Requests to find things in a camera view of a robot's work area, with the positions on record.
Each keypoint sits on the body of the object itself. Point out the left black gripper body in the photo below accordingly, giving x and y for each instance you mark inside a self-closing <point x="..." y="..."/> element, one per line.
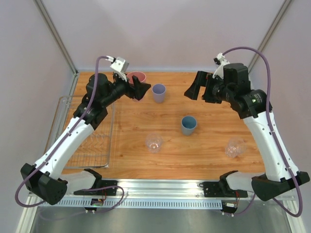
<point x="119" y="88"/>

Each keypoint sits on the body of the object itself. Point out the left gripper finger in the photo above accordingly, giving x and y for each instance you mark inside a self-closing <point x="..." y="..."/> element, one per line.
<point x="135" y="84"/>
<point x="142" y="88"/>

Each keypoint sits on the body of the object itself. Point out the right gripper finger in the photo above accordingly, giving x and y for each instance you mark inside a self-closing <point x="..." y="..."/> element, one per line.
<point x="202" y="77"/>
<point x="193" y="91"/>

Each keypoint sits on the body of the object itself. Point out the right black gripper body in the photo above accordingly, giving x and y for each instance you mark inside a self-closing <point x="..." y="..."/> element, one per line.
<point x="207" y="88"/>

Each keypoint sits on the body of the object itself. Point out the pink plastic cup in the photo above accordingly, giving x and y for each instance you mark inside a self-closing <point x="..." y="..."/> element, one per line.
<point x="140" y="75"/>

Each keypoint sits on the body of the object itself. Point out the purple plastic cup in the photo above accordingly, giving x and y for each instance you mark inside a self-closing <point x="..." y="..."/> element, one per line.
<point x="159" y="92"/>

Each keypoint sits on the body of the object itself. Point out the blue plastic cup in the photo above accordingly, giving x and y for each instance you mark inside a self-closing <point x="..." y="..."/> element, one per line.
<point x="188" y="125"/>

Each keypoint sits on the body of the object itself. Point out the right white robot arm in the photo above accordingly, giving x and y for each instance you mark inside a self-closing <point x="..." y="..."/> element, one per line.
<point x="281" y="173"/>

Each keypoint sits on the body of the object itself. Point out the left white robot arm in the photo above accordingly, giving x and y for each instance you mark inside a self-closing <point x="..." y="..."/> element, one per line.
<point x="44" y="178"/>

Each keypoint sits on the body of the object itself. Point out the clear glass cup centre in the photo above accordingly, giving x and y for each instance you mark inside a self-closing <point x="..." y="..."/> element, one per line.
<point x="154" y="142"/>

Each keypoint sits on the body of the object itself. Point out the clear glass cup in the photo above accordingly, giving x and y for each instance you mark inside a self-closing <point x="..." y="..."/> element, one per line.
<point x="235" y="147"/>
<point x="154" y="142"/>

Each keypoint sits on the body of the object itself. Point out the clear glass cup right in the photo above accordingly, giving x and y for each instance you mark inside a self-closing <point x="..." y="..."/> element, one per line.
<point x="235" y="147"/>

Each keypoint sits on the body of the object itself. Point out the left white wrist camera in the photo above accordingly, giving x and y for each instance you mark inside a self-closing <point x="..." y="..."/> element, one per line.
<point x="118" y="64"/>

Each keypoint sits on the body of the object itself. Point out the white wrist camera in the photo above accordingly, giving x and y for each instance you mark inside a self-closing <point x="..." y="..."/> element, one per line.
<point x="220" y="61"/>
<point x="118" y="64"/>

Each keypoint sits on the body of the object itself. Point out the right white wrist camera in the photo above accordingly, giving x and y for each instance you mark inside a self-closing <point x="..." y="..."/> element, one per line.
<point x="220" y="61"/>

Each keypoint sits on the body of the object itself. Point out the wire dish rack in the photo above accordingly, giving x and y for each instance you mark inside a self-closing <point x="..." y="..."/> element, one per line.
<point x="94" y="152"/>

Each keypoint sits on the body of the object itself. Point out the right aluminium frame post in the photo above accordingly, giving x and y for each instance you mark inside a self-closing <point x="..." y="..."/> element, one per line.
<point x="275" y="23"/>

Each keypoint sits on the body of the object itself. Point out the aluminium frame post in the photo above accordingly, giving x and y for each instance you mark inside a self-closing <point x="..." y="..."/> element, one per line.
<point x="54" y="32"/>
<point x="275" y="23"/>

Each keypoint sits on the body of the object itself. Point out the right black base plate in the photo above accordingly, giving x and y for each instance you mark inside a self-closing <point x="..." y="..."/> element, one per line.
<point x="213" y="190"/>

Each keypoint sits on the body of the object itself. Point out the left aluminium frame post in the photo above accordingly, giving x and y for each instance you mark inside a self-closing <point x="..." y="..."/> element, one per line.
<point x="54" y="32"/>

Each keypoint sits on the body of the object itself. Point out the aluminium front rail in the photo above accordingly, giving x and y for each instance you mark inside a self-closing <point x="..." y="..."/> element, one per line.
<point x="158" y="189"/>

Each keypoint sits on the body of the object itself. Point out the slotted cable duct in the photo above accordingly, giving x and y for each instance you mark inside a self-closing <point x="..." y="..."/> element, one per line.
<point x="142" y="203"/>

